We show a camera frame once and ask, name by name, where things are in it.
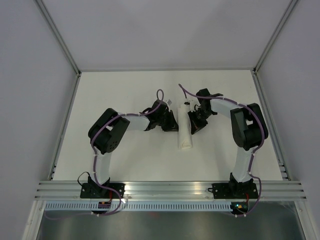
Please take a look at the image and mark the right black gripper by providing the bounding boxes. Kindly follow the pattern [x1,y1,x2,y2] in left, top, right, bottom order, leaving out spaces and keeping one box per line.
[188,107,214,135]

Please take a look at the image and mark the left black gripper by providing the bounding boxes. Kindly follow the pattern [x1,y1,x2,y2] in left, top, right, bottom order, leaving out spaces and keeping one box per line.
[156,110,181,132]

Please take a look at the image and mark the white cloth napkin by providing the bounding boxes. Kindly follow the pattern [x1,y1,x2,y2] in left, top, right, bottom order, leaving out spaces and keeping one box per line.
[177,104,193,150]

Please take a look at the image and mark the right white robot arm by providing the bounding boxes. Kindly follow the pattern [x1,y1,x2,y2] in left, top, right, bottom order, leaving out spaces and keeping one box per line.
[188,88,269,198]

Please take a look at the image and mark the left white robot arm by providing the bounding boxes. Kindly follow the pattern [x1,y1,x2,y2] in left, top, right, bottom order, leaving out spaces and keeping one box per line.
[88,100,179,198]

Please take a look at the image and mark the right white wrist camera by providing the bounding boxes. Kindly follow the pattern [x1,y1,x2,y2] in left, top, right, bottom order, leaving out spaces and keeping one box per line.
[183,99,196,112]

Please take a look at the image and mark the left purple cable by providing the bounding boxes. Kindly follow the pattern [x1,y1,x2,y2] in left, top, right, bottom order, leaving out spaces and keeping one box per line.
[44,89,166,221]

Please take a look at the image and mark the purple cable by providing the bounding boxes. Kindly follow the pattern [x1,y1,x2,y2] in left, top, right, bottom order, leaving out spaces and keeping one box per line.
[44,89,166,221]
[177,83,263,218]

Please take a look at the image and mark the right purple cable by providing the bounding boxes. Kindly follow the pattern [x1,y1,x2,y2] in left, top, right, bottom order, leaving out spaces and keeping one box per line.
[177,83,263,218]

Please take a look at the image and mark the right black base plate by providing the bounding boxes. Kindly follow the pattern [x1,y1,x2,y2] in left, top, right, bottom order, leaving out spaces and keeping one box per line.
[211,182,259,200]

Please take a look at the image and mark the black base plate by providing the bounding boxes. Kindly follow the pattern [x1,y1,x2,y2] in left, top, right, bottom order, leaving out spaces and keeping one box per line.
[80,182,125,199]
[211,182,259,200]

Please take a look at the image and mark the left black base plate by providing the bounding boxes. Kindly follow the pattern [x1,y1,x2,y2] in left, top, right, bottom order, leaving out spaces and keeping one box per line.
[80,182,125,199]

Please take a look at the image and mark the white slotted cable duct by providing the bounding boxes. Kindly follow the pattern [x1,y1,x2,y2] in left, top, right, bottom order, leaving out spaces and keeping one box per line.
[45,201,232,212]

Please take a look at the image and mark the front aluminium rail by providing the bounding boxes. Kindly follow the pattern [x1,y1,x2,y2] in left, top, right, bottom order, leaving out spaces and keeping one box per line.
[34,180,307,202]

